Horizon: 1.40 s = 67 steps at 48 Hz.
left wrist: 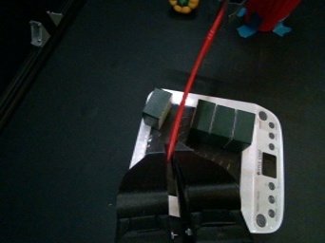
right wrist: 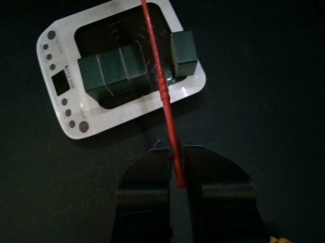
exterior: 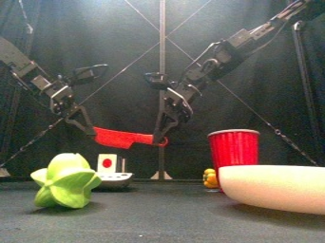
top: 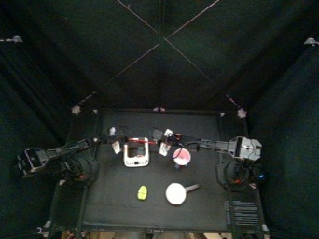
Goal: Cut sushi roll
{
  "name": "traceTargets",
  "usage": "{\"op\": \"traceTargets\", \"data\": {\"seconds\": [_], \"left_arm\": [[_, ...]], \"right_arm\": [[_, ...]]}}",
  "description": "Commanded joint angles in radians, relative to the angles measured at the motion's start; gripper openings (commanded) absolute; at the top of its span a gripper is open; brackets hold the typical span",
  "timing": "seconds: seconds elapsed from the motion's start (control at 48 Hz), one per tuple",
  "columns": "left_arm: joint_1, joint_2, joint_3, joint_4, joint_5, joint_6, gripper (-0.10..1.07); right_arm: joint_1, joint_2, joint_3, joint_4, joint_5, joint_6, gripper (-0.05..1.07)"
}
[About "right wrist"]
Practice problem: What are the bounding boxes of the dark green sushi roll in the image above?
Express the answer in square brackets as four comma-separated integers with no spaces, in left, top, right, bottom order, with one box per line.
[76,43,155,103]

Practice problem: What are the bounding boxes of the red toy knife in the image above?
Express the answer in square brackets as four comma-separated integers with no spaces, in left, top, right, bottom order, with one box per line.
[139,0,187,190]

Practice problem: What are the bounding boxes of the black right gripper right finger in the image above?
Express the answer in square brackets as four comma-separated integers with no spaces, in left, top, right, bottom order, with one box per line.
[182,143,270,243]

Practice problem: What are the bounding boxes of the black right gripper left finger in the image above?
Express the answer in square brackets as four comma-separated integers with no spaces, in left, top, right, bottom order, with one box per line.
[111,147,175,243]

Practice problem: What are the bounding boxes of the dark green sushi piece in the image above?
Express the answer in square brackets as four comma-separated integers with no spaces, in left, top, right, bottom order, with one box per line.
[168,29,199,79]

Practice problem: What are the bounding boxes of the white toy kitchen scale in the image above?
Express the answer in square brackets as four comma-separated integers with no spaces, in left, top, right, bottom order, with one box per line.
[36,0,209,140]

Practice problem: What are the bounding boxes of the small yellow object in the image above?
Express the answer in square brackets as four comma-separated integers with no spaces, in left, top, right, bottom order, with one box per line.
[267,235,293,243]

